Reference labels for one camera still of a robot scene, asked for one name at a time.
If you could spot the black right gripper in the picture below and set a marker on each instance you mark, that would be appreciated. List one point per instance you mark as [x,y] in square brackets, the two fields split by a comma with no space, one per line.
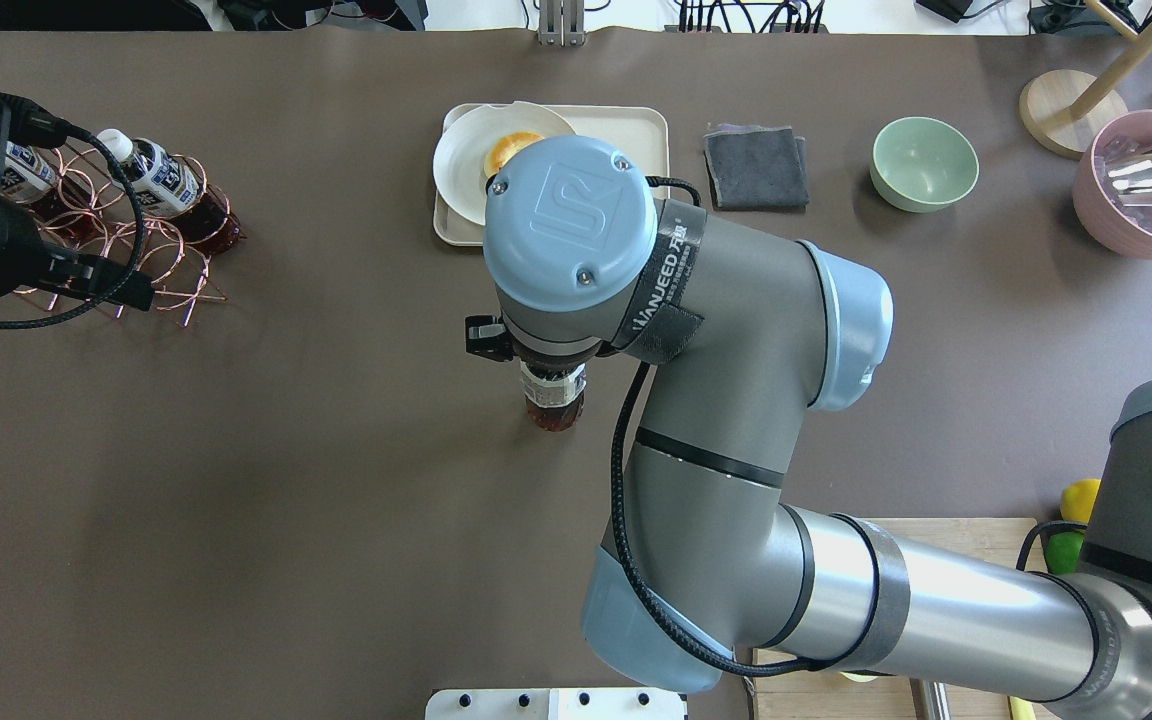
[485,338]

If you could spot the tea bottle front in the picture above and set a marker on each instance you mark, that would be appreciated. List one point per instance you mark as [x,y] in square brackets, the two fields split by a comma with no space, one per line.
[554,400]

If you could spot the tea bottle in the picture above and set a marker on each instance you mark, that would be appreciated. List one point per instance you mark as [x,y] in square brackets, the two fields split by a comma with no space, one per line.
[170,190]
[59,203]
[554,400]

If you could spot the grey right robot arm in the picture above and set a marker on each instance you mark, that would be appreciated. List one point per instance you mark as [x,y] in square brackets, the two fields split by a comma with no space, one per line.
[703,570]

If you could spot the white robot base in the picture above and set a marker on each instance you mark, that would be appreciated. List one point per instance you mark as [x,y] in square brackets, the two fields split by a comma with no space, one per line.
[557,703]

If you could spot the tea bottle rear left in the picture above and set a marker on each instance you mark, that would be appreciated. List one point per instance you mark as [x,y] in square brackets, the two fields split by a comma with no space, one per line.
[59,203]

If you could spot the tea bottle middle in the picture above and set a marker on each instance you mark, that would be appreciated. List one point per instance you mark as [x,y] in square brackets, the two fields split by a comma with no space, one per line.
[170,190]

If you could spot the beige rabbit tray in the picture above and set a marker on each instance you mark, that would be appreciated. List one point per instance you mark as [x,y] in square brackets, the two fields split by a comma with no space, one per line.
[640,133]

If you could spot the white round plate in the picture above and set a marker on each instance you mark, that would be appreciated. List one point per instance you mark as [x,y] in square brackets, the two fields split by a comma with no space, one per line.
[465,137]

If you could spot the folded grey cloth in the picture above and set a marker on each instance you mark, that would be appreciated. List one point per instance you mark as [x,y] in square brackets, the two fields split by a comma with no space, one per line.
[757,168]

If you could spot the bamboo cutting board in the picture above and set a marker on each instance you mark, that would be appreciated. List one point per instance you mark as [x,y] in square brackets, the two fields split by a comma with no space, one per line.
[829,696]

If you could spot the green bowl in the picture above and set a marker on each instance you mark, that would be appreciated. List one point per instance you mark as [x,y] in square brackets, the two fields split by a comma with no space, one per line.
[922,164]

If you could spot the steel muddler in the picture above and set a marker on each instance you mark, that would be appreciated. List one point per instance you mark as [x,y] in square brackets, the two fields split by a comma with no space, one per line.
[930,700]

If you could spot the whole lemon upper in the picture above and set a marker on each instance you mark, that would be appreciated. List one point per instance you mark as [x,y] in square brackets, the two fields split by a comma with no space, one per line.
[1077,500]

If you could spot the green lime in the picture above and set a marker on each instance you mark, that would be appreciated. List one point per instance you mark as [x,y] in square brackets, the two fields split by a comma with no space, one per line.
[1062,550]

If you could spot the wooden stand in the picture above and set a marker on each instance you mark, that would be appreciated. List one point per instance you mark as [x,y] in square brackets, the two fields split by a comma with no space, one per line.
[1064,109]

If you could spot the yellow plastic knife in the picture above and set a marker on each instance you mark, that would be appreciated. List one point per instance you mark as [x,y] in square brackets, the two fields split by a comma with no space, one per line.
[1020,709]

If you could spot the pink ice bowl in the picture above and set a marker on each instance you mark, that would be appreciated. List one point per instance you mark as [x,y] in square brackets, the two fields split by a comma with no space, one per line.
[1094,203]

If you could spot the copper wire bottle rack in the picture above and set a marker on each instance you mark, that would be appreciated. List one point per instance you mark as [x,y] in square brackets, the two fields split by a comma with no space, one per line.
[137,262]

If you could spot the glazed ring donut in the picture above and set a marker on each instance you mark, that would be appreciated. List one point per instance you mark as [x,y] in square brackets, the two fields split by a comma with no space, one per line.
[505,148]

